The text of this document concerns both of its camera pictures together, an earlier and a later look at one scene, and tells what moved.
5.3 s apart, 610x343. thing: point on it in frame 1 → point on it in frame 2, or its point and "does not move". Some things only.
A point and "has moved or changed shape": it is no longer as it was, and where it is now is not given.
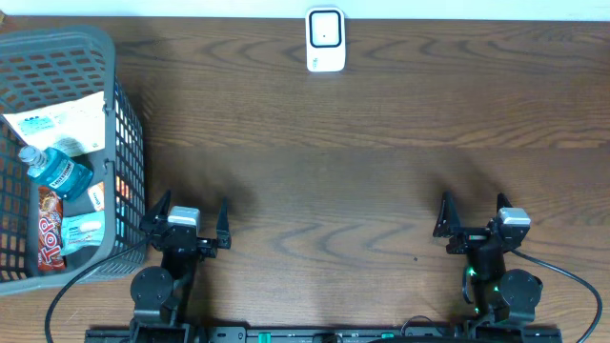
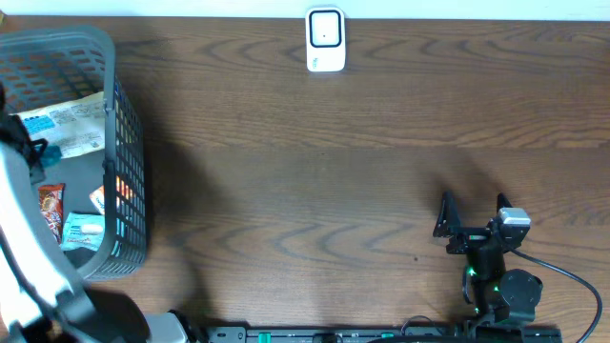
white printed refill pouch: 73,126 does not move
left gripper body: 206,249 → 13,123
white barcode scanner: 325,39 does not move
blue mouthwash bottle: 70,178 has moved or changed shape
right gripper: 469,237 does not move
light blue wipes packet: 78,231 does not move
